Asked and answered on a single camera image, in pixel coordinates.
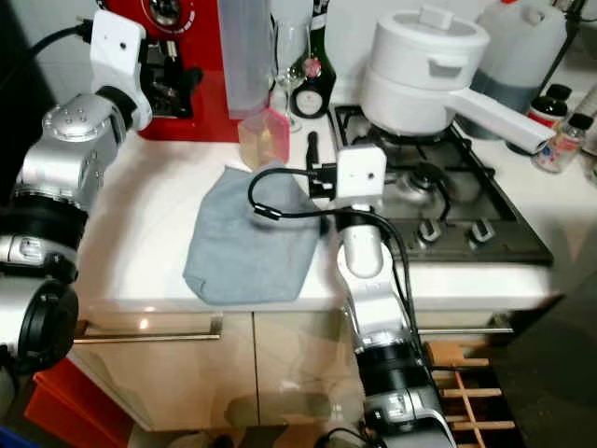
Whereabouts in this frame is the clear small bottle black cap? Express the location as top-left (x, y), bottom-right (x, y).
top-left (532, 114), bottom-right (593, 174)

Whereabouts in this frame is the white long-handled saucepan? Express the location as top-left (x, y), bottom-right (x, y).
top-left (362, 65), bottom-right (556, 155)

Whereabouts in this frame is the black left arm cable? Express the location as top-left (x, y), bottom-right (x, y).
top-left (37, 23), bottom-right (99, 71)

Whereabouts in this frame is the dark glass bottle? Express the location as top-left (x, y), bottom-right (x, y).
top-left (289, 0), bottom-right (337, 118)

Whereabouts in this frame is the black fridge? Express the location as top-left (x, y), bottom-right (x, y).
top-left (0, 0), bottom-right (94, 169)

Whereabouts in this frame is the wooden lattice rack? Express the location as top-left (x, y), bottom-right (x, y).
top-left (424, 341), bottom-right (523, 448)

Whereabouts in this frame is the silver hob knob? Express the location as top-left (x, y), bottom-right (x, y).
top-left (422, 219), bottom-right (449, 245)
top-left (471, 219), bottom-right (497, 244)

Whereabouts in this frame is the clear wine glass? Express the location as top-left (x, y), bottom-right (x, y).
top-left (271, 19), bottom-right (313, 132)

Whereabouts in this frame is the white plastic jerrycan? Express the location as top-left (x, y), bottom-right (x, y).
top-left (466, 0), bottom-right (570, 141)

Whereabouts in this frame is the beige kitchen base cabinet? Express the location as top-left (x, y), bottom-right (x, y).
top-left (70, 308), bottom-right (523, 430)

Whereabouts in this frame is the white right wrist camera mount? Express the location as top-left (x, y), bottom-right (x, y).
top-left (336, 145), bottom-right (388, 208)

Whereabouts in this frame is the clear container pink lid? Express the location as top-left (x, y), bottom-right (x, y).
top-left (238, 107), bottom-right (292, 171)

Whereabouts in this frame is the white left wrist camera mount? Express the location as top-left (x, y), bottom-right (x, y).
top-left (90, 12), bottom-right (155, 132)

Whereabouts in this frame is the white pot with lid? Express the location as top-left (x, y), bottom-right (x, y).
top-left (373, 5), bottom-right (491, 85)

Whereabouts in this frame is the red coffee machine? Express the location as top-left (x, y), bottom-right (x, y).
top-left (98, 0), bottom-right (239, 141)

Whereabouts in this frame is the steel bar cabinet handle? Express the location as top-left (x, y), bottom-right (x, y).
top-left (415, 325), bottom-right (514, 337)
top-left (75, 315), bottom-right (225, 344)

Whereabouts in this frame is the grey cloth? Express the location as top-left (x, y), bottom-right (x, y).
top-left (183, 163), bottom-right (323, 304)

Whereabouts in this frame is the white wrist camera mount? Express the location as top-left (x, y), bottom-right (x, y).
top-left (90, 12), bottom-right (155, 132)
top-left (336, 145), bottom-right (388, 208)

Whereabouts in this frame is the dark grey table leg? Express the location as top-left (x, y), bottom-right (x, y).
top-left (490, 271), bottom-right (597, 448)

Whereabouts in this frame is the orange red board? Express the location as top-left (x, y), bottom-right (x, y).
top-left (23, 359), bottom-right (94, 448)

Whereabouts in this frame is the steel gas hob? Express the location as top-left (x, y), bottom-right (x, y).
top-left (331, 103), bottom-right (553, 267)

